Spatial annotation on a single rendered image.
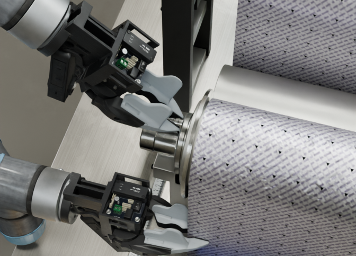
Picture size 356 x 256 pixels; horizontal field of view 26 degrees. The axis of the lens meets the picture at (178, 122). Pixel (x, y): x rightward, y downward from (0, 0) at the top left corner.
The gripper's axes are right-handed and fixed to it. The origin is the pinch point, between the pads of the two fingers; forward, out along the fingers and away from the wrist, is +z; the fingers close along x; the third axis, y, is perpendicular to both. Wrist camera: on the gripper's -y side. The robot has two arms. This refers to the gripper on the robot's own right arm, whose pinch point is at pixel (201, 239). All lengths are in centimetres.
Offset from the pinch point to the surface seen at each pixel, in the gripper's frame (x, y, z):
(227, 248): -0.3, 0.0, 4.0
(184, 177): -0.8, 18.7, -2.4
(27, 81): 89, -109, -83
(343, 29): 23.5, 24.1, 12.4
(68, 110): 82, -109, -65
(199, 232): -0.2, 2.8, -0.2
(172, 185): 7.8, -0.9, -6.6
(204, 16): 47.2, -7.2, -12.1
